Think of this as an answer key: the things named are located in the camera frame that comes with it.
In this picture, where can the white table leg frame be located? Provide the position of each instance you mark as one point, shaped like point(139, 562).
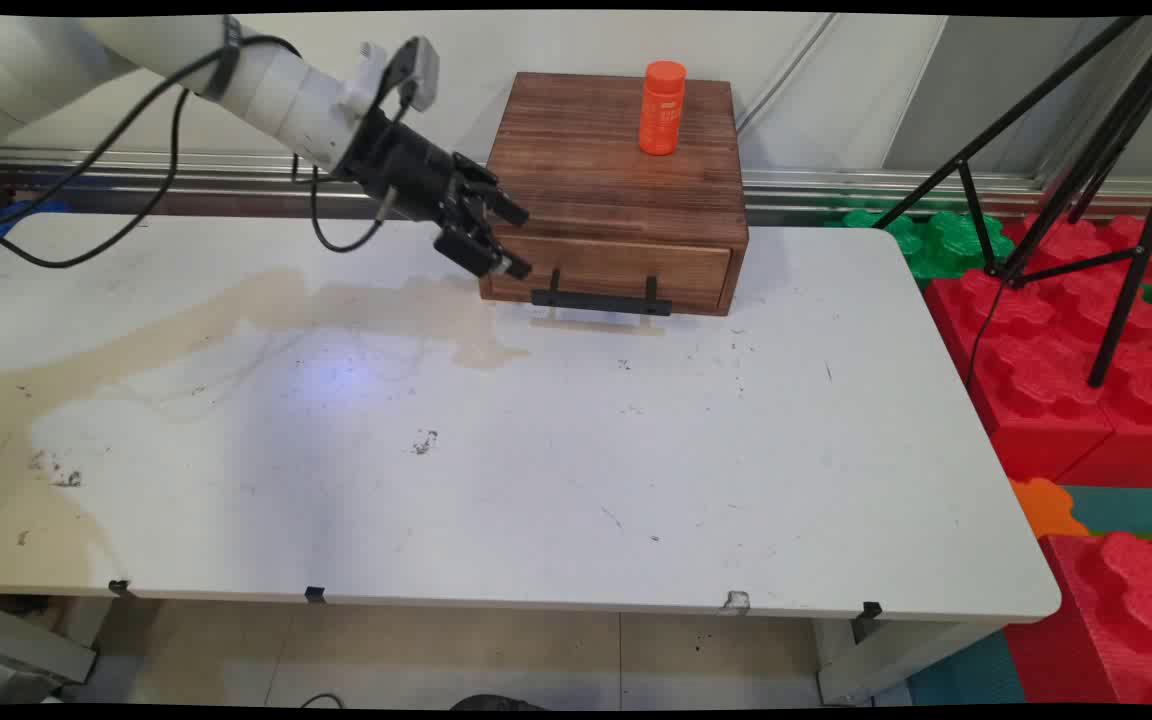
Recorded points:
point(896, 655)

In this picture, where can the large green foam block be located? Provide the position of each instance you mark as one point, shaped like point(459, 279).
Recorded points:
point(946, 245)

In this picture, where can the large red foam block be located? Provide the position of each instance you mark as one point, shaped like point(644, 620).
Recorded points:
point(1046, 380)

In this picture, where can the grey wall conduit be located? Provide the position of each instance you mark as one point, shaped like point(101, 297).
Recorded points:
point(786, 75)

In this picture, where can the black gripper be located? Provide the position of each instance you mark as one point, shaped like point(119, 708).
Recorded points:
point(406, 165)

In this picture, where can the black table edge clip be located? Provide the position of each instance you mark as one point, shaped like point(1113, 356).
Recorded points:
point(870, 612)
point(120, 588)
point(314, 594)

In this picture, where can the grey table leg frame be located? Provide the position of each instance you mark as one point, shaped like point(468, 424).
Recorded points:
point(31, 650)

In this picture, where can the orange foam piece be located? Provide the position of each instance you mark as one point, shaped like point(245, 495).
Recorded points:
point(1044, 508)

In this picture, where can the dark wooden drawer cabinet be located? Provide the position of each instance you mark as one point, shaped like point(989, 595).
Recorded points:
point(616, 170)

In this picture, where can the white tape scrap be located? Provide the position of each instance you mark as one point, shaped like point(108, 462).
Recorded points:
point(736, 601)

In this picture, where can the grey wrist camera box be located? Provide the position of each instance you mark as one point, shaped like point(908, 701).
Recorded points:
point(420, 72)

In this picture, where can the teal foam floor mat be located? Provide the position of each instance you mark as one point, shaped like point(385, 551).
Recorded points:
point(1131, 510)

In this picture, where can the aluminium wall rail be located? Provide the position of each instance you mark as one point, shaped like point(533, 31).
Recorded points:
point(236, 185)

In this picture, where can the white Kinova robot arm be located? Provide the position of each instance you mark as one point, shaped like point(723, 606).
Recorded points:
point(276, 95)

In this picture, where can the orange plastic bottle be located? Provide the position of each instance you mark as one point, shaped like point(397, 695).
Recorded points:
point(662, 110)

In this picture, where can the blue object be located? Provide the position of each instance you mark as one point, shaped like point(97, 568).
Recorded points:
point(16, 222)

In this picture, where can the black tripod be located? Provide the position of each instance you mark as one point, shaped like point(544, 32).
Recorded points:
point(1086, 190)

